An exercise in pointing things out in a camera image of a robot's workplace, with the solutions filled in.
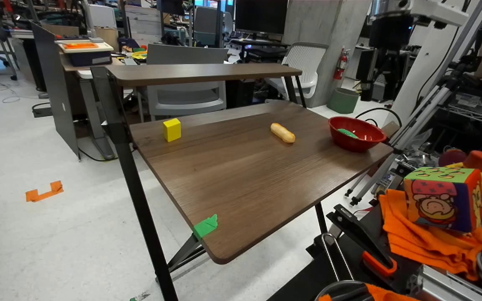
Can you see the green oblong toy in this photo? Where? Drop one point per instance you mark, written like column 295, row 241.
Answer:
column 346, row 132

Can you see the red bowl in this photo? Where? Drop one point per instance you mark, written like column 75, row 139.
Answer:
column 358, row 142

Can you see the yellow oblong toy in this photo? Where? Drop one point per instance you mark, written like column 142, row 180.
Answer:
column 281, row 132

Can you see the yellow cube block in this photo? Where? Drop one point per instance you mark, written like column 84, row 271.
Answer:
column 171, row 129

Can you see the short green tape piece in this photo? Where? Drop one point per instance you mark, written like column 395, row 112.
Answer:
column 204, row 225

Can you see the grey office chair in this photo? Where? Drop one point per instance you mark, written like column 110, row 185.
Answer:
column 184, row 83

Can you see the wooden raised desk shelf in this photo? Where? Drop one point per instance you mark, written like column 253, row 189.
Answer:
column 196, row 70

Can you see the white chair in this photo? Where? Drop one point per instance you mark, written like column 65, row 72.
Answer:
column 306, row 68

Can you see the green bin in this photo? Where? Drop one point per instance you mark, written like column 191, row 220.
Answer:
column 341, row 100

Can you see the red fire extinguisher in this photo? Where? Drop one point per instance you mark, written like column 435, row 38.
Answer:
column 340, row 63

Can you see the black monitor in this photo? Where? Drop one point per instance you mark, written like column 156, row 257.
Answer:
column 259, row 15

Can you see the black orange clamp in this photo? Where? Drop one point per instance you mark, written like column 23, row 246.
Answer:
column 363, row 239

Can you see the white poster board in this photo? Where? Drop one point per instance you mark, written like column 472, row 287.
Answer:
column 142, row 21

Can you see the box with orange top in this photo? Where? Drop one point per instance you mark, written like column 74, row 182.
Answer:
column 84, row 50

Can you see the dark grey partition panel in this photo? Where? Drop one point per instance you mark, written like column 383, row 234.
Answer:
column 57, row 92

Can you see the orange floor tape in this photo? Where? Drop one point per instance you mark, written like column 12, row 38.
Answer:
column 44, row 192

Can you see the orange cloth under plush cube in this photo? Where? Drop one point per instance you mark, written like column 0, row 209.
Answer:
column 425, row 242

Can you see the colourful plush cube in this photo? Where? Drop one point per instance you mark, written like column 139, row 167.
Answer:
column 444, row 194

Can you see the orange round button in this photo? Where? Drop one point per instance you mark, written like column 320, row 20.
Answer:
column 477, row 159

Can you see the wooden desk with black frame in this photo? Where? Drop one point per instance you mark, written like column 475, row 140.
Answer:
column 234, row 177

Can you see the white metal frame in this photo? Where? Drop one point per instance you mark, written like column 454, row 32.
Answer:
column 433, row 52

